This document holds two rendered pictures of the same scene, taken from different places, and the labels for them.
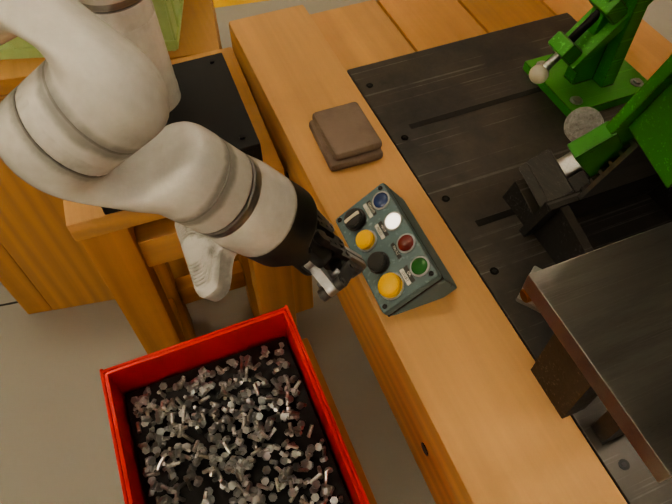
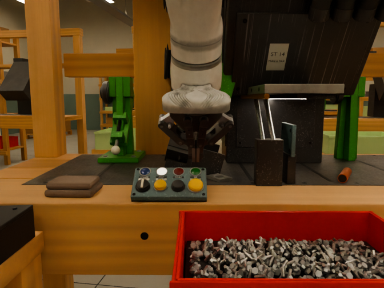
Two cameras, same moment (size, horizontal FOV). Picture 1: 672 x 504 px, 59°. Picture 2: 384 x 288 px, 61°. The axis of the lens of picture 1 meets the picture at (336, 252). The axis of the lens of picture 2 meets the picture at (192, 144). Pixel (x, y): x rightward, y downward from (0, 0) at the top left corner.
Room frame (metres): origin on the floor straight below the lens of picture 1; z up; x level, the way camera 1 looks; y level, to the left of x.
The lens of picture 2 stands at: (0.13, 0.53, 1.10)
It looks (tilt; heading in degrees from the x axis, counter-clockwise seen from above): 8 degrees down; 292
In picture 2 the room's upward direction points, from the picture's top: straight up
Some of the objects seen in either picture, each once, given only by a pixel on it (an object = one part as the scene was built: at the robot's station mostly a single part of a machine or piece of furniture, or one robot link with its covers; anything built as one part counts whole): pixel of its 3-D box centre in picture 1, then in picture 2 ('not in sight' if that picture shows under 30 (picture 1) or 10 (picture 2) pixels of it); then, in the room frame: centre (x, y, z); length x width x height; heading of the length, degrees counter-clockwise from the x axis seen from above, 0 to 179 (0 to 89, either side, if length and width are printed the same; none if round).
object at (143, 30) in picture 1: (133, 51); not in sight; (0.72, 0.29, 0.99); 0.09 x 0.09 x 0.17; 17
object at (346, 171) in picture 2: not in sight; (344, 175); (0.08, -0.37, 0.91); 0.09 x 0.02 x 0.02; 81
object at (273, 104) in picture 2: not in sight; (268, 107); (0.31, -0.59, 1.07); 0.30 x 0.18 x 0.34; 22
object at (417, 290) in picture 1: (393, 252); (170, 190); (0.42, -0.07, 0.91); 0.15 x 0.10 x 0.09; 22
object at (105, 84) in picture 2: not in sight; (106, 92); (0.80, -0.37, 1.12); 0.07 x 0.03 x 0.08; 112
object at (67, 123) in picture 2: not in sight; (48, 128); (7.57, -6.63, 0.22); 1.20 x 0.81 x 0.44; 107
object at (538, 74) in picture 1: (549, 63); (116, 144); (0.72, -0.31, 0.96); 0.06 x 0.03 x 0.06; 112
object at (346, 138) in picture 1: (345, 135); (74, 186); (0.62, -0.01, 0.91); 0.10 x 0.08 x 0.03; 20
